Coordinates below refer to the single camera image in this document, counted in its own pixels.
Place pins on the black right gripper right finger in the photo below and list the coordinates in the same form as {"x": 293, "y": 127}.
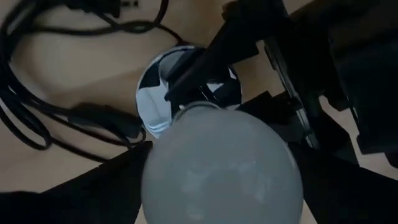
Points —
{"x": 357, "y": 202}

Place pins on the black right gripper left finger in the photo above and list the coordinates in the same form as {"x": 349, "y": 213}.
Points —
{"x": 77, "y": 202}

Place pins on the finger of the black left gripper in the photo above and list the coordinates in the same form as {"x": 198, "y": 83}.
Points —
{"x": 276, "y": 109}
{"x": 224, "y": 46}

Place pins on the white light bulb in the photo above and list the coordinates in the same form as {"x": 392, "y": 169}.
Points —
{"x": 217, "y": 171}

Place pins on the chrome lamp base with socket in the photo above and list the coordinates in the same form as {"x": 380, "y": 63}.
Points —
{"x": 152, "y": 105}

